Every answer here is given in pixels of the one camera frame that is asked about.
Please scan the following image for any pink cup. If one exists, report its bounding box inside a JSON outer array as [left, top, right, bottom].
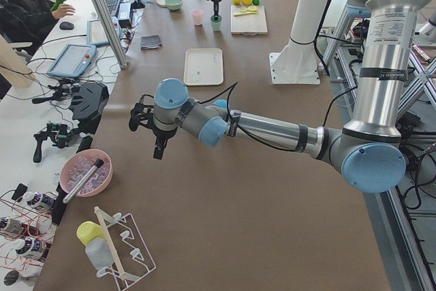
[[191, 9, 204, 26]]

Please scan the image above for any green cup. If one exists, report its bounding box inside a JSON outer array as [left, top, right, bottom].
[[211, 15, 222, 32]]

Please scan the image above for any yellow cup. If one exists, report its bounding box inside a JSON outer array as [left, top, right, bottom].
[[76, 221, 105, 246]]

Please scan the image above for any cream rabbit tray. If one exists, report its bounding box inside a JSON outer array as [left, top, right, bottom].
[[183, 48, 224, 86]]

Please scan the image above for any yellow plastic knife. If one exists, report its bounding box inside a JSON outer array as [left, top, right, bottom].
[[233, 12, 258, 17]]

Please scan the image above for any wooden cutting board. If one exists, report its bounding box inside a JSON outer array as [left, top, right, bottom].
[[230, 5, 268, 35]]

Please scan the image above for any green bowl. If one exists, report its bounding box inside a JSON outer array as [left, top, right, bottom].
[[165, 0, 183, 11]]

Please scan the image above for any steel metal scoop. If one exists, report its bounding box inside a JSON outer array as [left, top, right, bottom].
[[63, 159, 104, 204]]

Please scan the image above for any grey folded cloth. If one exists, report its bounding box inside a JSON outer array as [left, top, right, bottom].
[[140, 35, 161, 50]]

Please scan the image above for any pink bowl with ice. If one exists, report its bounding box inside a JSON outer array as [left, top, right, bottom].
[[60, 149, 113, 198]]

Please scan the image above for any blue teach pendant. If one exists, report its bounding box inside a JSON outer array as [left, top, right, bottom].
[[46, 44, 96, 78]]

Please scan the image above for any clear plastic cup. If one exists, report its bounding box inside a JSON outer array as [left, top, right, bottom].
[[85, 237, 114, 271]]

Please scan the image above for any black computer mouse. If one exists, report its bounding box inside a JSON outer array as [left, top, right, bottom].
[[59, 21, 75, 31]]

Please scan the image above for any person in black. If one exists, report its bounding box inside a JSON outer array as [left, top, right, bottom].
[[1, 0, 75, 55]]

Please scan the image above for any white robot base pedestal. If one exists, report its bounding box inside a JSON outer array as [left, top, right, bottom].
[[270, 0, 328, 85]]

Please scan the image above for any white wire cup rack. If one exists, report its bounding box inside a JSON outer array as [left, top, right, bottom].
[[94, 206, 157, 290]]

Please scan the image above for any aluminium frame post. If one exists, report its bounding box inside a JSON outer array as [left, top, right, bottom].
[[91, 0, 128, 69]]

